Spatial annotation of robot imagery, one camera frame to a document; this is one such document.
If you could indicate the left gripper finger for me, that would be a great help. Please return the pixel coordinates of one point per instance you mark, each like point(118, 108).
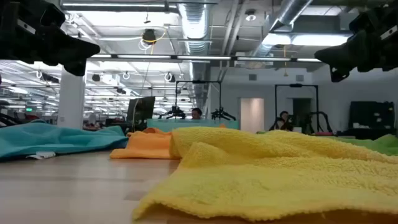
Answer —
point(74, 49)
point(76, 68)

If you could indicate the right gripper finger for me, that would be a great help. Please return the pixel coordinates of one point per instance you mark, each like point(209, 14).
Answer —
point(345, 53)
point(339, 73)

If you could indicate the blue microfiber towel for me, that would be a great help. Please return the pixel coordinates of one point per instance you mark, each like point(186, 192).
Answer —
point(56, 138)

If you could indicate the yellow microfiber towel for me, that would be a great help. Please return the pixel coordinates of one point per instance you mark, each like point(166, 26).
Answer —
point(264, 174)

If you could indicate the black background robot arm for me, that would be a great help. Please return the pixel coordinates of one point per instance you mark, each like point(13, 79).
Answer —
point(321, 119)
point(222, 114)
point(174, 112)

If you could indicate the green microfiber towel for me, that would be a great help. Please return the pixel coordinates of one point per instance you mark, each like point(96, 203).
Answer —
point(376, 144)

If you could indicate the orange microfiber towel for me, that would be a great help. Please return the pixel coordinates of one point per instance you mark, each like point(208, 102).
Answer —
point(146, 144)

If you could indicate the white building pillar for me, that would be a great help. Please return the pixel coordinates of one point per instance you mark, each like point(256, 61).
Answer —
point(71, 99)

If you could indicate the black storage cabinet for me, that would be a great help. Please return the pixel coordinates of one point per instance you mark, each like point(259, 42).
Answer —
point(371, 118)

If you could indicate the person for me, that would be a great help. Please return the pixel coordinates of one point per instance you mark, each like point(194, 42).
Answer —
point(283, 121)
point(196, 114)

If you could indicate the black background monitor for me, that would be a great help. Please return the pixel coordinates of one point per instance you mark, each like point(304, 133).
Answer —
point(141, 109)

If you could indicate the white door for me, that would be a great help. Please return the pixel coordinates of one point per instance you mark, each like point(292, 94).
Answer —
point(252, 115)

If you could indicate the long ceiling light bar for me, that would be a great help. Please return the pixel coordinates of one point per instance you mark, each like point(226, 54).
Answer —
point(202, 58)

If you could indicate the black background rig frame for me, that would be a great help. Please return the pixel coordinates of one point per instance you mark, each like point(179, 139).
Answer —
point(199, 82)
point(295, 85)

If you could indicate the black ceiling-mounted camera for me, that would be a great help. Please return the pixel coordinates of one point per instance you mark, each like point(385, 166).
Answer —
point(149, 35)

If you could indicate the silver ventilation duct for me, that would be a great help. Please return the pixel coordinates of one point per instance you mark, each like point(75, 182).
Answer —
point(194, 25)

